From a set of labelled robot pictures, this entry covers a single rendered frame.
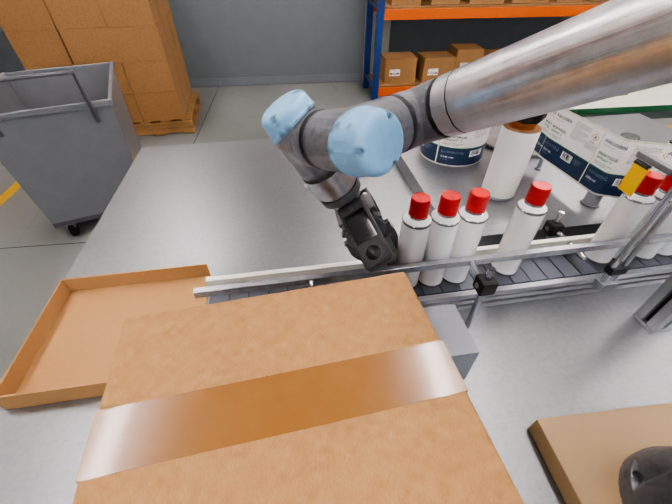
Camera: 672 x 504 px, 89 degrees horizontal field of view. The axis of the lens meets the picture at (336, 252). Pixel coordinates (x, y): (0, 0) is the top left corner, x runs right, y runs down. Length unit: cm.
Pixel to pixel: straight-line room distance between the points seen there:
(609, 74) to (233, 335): 39
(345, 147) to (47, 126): 205
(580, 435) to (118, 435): 59
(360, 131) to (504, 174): 66
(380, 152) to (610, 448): 53
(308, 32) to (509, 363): 456
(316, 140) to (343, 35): 455
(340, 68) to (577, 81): 471
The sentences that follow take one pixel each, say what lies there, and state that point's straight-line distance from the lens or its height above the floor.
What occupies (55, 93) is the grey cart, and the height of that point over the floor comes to 66.
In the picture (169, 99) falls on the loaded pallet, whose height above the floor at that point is 33.
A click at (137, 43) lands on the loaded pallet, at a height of 78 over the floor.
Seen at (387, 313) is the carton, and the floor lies 112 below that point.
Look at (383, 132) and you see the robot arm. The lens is 39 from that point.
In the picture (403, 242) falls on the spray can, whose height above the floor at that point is 100.
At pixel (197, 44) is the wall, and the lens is 505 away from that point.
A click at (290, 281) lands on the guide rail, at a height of 96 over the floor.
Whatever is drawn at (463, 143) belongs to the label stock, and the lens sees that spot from 112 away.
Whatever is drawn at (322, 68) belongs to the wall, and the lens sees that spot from 500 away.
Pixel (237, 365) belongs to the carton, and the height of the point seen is 112.
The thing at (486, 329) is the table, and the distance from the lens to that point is 75.
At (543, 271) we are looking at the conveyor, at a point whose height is 88.
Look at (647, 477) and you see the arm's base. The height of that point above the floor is 90.
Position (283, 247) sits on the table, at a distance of 86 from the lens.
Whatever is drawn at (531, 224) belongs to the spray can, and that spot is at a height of 102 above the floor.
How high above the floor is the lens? 140
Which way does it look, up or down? 43 degrees down
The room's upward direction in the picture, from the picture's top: straight up
